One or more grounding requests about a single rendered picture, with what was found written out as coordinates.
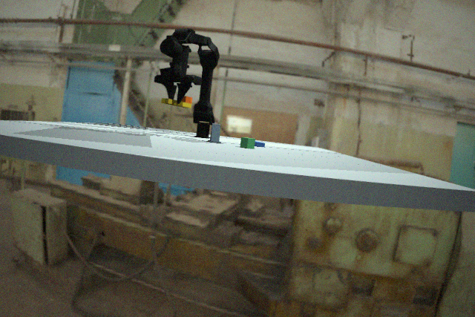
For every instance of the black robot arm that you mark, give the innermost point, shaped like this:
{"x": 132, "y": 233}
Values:
{"x": 172, "y": 47}

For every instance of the yellow bar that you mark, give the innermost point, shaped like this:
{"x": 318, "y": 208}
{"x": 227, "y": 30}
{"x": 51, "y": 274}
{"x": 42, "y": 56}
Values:
{"x": 185, "y": 102}

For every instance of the green cube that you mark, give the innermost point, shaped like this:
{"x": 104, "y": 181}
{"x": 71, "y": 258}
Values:
{"x": 247, "y": 142}

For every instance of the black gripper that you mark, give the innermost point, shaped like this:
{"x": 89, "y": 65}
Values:
{"x": 185, "y": 81}

